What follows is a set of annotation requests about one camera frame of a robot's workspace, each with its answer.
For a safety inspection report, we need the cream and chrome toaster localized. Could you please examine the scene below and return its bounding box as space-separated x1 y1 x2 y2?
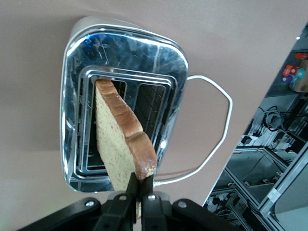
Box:
59 15 190 194

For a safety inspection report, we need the brown cardboard box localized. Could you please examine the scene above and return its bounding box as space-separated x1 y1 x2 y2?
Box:
292 59 308 93

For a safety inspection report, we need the aluminium frame rack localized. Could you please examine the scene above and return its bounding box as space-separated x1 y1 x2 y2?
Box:
203 24 308 231

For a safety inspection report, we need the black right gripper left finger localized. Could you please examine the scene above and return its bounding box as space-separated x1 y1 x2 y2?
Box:
92 172 140 231

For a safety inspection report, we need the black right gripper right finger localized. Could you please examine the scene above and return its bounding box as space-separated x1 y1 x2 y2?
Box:
139 174 170 231

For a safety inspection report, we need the bread slice with brown crust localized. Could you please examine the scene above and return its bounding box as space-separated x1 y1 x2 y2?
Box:
94 78 158 220

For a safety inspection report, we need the white toaster power cable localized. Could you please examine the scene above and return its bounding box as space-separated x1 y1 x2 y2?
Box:
153 75 233 186

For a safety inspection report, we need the orange and teal printed box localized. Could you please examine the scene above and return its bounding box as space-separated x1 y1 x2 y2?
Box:
281 64 307 84

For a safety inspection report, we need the brown table cover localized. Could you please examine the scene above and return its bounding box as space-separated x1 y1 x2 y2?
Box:
0 0 308 231

